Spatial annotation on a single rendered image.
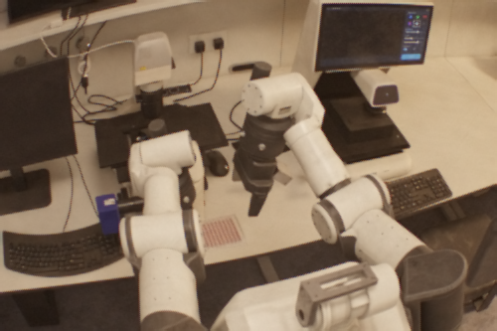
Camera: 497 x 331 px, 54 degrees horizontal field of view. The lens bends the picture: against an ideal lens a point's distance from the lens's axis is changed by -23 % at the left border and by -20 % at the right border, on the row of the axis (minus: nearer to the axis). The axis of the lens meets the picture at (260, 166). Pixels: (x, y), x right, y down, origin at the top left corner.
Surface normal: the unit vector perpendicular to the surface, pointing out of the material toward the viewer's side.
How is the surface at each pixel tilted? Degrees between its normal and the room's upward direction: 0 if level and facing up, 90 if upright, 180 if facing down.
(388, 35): 93
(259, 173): 90
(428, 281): 20
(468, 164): 0
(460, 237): 0
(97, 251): 5
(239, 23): 90
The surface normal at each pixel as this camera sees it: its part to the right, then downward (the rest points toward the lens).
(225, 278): 0.05, -0.74
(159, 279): -0.10, -0.85
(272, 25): 0.33, 0.64
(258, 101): -0.73, 0.25
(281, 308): 0.20, -0.53
